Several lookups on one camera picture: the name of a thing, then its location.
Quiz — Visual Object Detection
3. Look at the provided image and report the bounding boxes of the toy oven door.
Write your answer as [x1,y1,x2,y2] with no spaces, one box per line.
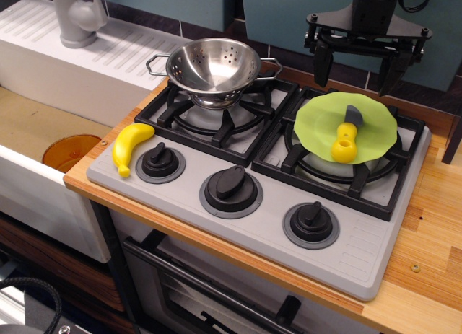
[122,229,302,333]

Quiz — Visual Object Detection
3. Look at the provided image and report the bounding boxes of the yellow toy banana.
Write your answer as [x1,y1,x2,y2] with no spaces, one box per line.
[112,123,155,177]

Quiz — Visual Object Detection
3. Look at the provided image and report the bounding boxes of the black left stove knob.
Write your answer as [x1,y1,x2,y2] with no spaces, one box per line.
[136,142,186,185]

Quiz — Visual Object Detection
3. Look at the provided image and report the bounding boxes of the orange plastic bowl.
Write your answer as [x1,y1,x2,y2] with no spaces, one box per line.
[42,134,101,173]

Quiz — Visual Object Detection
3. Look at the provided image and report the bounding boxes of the black right stove knob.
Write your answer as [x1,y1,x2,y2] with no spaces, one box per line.
[282,201,340,250]

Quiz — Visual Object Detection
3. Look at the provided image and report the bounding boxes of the white toy sink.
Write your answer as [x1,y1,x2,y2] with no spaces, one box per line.
[1,0,185,263]

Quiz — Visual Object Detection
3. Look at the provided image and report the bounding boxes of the black left burner grate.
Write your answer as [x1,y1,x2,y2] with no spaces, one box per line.
[134,71,299,167]

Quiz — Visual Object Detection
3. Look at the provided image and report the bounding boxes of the black right burner grate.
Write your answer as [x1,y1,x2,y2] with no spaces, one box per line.
[252,87,431,221]

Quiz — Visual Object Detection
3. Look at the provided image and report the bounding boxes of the yellow handled toy knife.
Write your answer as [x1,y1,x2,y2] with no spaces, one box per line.
[331,105,364,164]

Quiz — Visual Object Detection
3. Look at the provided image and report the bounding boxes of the green plate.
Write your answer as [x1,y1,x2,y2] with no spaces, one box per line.
[294,92,398,164]

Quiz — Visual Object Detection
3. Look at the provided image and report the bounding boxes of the steel colander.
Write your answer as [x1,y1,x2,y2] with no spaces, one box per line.
[146,38,283,110]

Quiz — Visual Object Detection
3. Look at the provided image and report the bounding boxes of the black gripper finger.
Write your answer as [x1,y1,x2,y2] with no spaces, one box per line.
[378,47,414,97]
[313,40,334,87]

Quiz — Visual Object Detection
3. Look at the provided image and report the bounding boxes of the grey toy stove top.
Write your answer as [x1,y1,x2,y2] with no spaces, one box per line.
[86,77,432,302]

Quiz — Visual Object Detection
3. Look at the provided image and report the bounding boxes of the black burner grate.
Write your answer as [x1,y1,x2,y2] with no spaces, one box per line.
[134,71,299,167]
[252,87,431,221]

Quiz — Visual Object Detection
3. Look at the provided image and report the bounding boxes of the black stove knob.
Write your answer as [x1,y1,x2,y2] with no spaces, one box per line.
[199,165,263,219]
[282,201,340,250]
[136,142,186,185]

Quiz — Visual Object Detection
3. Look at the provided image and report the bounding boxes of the grey toy faucet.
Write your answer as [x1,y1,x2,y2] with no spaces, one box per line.
[53,0,108,48]

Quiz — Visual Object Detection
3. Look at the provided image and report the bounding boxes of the black middle stove knob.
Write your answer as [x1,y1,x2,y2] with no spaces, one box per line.
[199,165,263,219]

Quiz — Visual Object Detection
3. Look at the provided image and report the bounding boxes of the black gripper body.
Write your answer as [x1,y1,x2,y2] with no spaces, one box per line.
[305,0,432,62]

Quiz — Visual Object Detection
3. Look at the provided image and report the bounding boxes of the black braided cable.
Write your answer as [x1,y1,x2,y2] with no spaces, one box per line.
[0,276,64,334]

